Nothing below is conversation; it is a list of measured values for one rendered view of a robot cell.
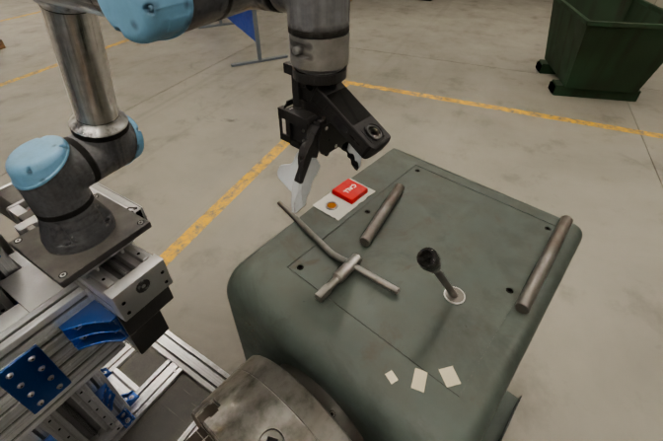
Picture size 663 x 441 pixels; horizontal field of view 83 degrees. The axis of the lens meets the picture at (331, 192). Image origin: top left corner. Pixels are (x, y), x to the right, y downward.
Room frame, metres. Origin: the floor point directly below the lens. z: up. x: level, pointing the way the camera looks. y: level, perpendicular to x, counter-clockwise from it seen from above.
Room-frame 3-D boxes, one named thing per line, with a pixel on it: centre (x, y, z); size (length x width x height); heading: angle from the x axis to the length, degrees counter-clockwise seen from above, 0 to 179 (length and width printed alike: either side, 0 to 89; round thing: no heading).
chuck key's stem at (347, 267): (0.42, -0.01, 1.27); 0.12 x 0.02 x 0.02; 142
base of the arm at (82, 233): (0.64, 0.60, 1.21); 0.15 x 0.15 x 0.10
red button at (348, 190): (0.67, -0.04, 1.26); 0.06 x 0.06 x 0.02; 48
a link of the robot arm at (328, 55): (0.48, 0.02, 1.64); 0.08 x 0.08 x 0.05
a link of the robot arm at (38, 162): (0.65, 0.60, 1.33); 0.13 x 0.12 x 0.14; 152
